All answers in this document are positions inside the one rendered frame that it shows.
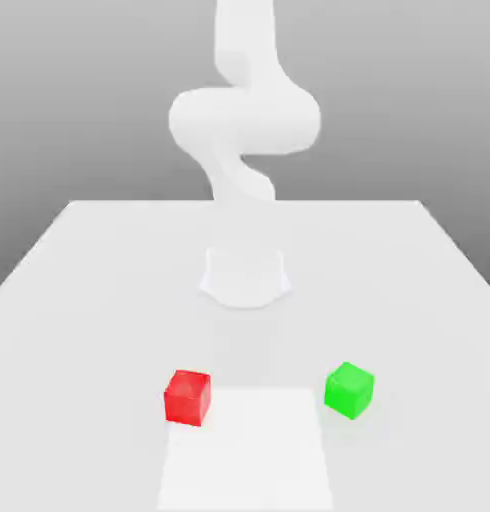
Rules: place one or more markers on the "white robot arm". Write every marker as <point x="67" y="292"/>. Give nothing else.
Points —
<point x="245" y="120"/>

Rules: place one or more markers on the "small red cube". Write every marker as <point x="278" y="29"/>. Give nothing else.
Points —
<point x="187" y="398"/>

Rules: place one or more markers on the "small green cube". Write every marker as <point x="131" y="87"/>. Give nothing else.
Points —
<point x="349" y="390"/>

